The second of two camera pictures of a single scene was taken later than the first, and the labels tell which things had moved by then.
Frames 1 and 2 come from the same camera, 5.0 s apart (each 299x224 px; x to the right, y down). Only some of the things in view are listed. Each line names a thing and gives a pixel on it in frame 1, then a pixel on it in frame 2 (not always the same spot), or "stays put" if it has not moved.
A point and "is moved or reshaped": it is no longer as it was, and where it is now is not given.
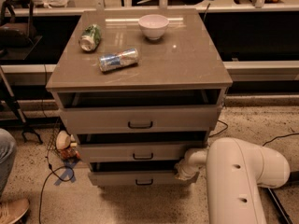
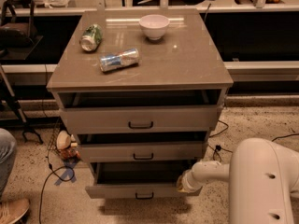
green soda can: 90,37 stays put
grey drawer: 157,173 is moved or reshaped
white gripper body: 191,168 to 189,181
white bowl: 153,26 stays put
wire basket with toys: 63,144 stays put
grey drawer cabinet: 137,89 stays put
